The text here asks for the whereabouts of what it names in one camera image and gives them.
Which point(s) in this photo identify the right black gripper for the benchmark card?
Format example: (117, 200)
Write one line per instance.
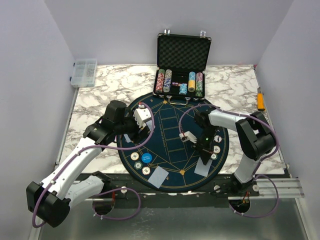
(205, 151)

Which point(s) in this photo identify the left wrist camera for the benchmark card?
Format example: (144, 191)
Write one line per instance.
(142, 115)

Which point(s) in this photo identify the green poker chip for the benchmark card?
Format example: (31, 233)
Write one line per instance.
(214, 156)

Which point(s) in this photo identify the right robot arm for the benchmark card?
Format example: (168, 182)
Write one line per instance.
(257, 139)

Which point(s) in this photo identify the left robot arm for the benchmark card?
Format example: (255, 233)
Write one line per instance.
(51, 200)

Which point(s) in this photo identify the pink green chip stack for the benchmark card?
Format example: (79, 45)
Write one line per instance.
(199, 84)

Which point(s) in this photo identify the yellow white poker chip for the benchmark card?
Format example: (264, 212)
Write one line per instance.
(216, 149)

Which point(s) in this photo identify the red white chip stack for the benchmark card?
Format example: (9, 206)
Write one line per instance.
(160, 81)

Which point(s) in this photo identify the round blue poker mat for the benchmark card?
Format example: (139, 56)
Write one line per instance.
(167, 150)

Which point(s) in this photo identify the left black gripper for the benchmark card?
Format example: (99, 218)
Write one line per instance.
(136, 136)

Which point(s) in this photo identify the green white chip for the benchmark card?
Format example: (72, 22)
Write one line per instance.
(138, 165)

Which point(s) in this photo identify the black mounting base rail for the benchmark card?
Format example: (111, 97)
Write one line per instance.
(215, 193)

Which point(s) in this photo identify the yellow chip stack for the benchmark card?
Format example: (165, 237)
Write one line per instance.
(191, 81)

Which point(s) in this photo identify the orange utility knife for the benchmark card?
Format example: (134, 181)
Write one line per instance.
(260, 100)

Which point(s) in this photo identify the playing card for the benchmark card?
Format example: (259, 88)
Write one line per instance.
(127, 138)
(202, 169)
(158, 177)
(149, 124)

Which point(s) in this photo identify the black aluminium chip case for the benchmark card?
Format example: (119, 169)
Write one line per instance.
(182, 54)

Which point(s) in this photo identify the blue small blind button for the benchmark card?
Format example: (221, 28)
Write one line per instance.
(146, 158)

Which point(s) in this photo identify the row of dice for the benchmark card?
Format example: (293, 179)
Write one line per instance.
(176, 84)

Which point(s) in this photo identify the blue grey chip stack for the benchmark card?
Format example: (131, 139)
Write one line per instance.
(167, 81)

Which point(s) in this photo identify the light blue chip stack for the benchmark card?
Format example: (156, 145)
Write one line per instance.
(183, 89)

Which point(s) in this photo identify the red white poker chip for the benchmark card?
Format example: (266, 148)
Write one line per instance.
(218, 138)

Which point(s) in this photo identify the clear plastic organizer box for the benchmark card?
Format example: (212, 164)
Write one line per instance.
(84, 73)

